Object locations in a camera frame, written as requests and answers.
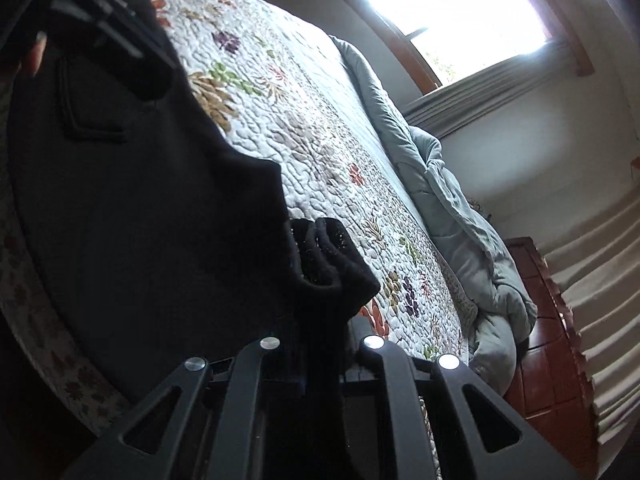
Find wooden framed window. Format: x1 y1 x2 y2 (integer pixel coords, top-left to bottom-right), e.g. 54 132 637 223
330 0 596 96

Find floral quilted bedspread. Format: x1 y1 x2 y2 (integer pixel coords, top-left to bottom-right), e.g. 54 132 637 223
0 0 478 436

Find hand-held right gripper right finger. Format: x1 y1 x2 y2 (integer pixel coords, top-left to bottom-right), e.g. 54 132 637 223
350 335 583 480

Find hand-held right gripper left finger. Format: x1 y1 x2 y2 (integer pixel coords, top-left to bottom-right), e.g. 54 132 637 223
60 336 306 480

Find grey pillow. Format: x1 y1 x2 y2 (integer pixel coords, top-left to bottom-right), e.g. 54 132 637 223
470 310 518 396

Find black pants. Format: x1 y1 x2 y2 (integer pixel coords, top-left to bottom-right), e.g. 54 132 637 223
6 0 383 480

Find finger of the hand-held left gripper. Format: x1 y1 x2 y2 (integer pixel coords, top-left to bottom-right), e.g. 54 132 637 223
47 0 151 61

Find grey duvet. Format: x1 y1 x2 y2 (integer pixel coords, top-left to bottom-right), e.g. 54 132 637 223
327 35 538 351

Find wooden headboard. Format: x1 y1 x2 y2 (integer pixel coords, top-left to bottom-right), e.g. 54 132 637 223
502 237 601 466

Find cream curtain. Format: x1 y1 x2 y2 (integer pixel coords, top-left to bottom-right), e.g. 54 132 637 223
542 190 640 461

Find grey curtain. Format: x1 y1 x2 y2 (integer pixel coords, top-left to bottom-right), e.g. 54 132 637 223
402 42 583 138

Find person's left hand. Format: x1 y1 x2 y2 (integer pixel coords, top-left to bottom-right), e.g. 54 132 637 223
20 30 48 78

